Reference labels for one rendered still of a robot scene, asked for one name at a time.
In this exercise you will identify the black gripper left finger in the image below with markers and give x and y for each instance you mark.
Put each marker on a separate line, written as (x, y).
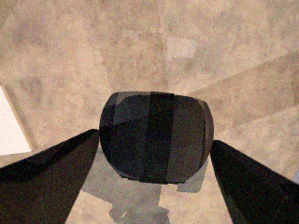
(43, 188)

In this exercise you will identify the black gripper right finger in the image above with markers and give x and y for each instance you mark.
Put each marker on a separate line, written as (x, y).
(253, 193)

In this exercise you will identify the white flat square panel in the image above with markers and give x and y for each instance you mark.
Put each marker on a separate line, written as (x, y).
(13, 138)

